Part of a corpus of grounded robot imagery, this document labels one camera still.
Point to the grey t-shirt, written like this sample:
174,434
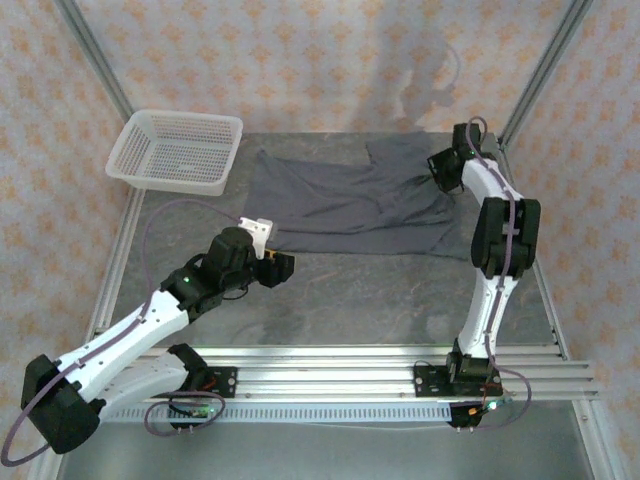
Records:
340,210

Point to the aluminium side rail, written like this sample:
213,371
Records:
117,250
549,310

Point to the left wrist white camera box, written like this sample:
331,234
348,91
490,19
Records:
257,230

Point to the aluminium frame leg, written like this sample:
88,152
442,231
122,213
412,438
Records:
597,445
47,469

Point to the grey metal lower panel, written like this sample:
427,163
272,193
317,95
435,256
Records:
320,455

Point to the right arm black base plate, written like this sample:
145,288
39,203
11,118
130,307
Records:
425,382

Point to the aluminium frame post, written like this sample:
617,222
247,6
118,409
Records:
543,75
95,55

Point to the small green circuit board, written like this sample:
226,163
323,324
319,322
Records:
492,405
197,411

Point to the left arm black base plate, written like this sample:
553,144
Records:
227,382

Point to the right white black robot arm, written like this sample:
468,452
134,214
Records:
505,235

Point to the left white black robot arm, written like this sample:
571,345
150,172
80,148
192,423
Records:
125,330

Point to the aluminium mounting rail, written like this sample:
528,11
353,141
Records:
320,375

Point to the white perforated plastic basket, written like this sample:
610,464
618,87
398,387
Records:
175,150

